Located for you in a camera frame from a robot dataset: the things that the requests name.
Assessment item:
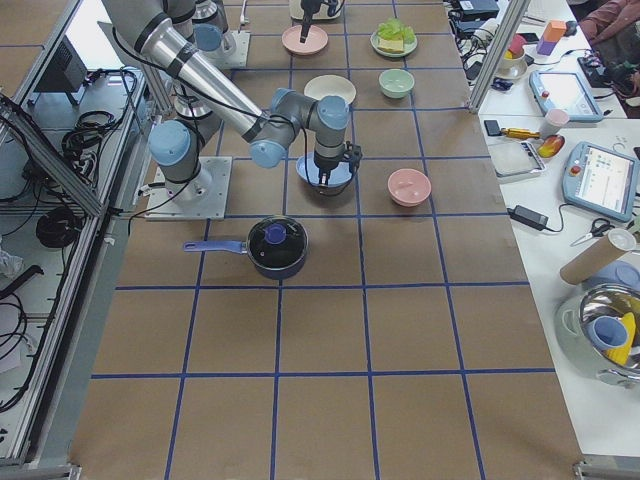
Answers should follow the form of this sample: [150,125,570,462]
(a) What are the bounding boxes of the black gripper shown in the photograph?
[313,141,362,187]
[299,0,343,44]

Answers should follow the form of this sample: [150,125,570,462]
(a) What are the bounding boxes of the pink plate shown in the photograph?
[281,25,328,56]

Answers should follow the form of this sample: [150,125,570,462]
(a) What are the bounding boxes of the blue plate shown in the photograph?
[296,152,352,189]

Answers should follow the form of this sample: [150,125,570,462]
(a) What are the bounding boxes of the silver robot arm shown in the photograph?
[103,1,362,195]
[190,0,344,51]

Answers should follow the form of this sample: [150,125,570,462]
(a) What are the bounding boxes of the white toaster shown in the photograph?
[289,0,344,22]

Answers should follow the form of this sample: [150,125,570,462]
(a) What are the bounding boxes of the cream white plate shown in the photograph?
[303,74,356,105]

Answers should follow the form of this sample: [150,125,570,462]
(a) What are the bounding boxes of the pink bowl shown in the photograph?
[387,168,432,207]

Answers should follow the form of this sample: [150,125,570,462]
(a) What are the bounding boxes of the blue saucepan with lid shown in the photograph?
[183,215,309,280]

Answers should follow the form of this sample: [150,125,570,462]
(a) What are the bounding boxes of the green lettuce leaf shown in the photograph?
[377,18,415,43]

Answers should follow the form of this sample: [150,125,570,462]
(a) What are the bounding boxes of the bread slice on plate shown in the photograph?
[378,37,404,55]

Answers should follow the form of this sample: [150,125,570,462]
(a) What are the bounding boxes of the green bowl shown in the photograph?
[378,69,415,99]

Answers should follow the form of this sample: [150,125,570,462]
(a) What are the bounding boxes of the green plate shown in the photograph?
[370,29,418,58]

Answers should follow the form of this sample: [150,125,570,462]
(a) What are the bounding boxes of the black smartphone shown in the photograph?
[483,119,503,137]

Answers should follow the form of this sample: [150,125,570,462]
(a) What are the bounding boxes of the digital kitchen scale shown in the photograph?
[488,141,546,182]

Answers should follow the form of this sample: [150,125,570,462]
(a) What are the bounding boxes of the black power adapter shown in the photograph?
[507,205,548,231]

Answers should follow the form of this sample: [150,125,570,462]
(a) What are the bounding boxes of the cream bowl with toys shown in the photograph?
[496,48,528,80]

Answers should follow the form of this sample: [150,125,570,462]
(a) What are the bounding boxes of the toy mango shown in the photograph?
[537,134,565,158]

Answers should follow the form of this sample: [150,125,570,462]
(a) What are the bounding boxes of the purple block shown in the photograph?
[536,36,559,56]

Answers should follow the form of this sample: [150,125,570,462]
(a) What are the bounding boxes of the orange block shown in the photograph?
[540,20,566,43]

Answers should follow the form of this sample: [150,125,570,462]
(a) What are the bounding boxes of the far teach pendant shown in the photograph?
[528,70,604,123]

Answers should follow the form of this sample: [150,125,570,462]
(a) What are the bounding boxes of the teach pendant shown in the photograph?
[528,70,604,123]
[561,142,639,222]

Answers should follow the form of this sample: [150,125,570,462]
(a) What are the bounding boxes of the near teach pendant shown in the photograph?
[561,142,639,222]

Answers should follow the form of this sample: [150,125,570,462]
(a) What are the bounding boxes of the scissors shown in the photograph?
[571,217,615,247]

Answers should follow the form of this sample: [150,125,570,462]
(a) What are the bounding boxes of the grey green pot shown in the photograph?
[554,295,617,385]

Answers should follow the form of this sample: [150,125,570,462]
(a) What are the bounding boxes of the cardboard tube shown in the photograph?
[559,228,637,285]

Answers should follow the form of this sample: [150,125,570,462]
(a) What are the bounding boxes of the steel mixing bowl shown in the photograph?
[579,284,639,388]

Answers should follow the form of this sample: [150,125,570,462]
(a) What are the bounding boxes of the blue cup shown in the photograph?
[590,316,627,350]

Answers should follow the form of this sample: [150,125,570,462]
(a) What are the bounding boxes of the yellow toy corn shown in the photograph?
[604,312,636,366]

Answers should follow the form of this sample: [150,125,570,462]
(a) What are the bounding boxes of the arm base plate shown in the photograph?
[204,30,250,70]
[144,156,232,221]

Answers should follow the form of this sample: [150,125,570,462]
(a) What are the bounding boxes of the yellow screwdriver handle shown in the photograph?
[501,128,541,140]

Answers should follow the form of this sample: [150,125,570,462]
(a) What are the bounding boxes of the aluminium frame post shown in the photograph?
[467,0,529,114]

